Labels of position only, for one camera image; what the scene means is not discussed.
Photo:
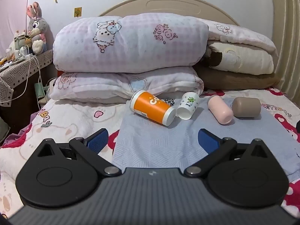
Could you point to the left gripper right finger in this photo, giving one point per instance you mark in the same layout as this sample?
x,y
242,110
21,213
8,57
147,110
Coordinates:
x,y
242,175

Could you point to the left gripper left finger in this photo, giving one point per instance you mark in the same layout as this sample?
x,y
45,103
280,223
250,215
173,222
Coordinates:
x,y
59,175

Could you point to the pink plastic cup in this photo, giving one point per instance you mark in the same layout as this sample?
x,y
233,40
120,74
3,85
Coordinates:
x,y
220,110

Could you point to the taupe plastic cup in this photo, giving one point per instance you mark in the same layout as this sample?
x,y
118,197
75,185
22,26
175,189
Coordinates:
x,y
246,107

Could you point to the white frog paper cup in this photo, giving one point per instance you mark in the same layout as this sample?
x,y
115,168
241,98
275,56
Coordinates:
x,y
188,105

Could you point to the orange paper cup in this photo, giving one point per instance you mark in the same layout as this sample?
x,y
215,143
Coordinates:
x,y
151,107

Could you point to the pink cartoon bed sheet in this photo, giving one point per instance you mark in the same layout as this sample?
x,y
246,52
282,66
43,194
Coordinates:
x,y
65,119

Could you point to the green white power adapter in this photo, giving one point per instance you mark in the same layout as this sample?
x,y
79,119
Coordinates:
x,y
43,92

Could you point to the light blue patterned cloth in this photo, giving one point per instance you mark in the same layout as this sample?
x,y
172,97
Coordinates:
x,y
142,143

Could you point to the patterned bedside table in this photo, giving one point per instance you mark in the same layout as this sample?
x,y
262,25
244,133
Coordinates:
x,y
18,99

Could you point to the brown pillow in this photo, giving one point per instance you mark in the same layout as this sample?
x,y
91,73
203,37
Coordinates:
x,y
223,80

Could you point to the cream folded blanket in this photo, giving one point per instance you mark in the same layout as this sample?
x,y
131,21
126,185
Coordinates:
x,y
240,58

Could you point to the grey bunny plush toy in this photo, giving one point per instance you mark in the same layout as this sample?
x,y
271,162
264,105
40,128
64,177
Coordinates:
x,y
37,28

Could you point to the pink checked folded quilt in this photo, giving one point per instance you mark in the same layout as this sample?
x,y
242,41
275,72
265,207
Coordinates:
x,y
107,59

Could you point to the beige pleated curtain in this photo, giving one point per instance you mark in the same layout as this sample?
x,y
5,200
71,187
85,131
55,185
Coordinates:
x,y
286,39

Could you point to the beige wooden headboard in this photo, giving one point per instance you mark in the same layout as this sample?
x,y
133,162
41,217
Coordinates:
x,y
196,8

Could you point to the yellow wall sticker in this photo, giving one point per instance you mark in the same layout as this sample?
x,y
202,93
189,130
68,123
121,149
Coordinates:
x,y
78,12

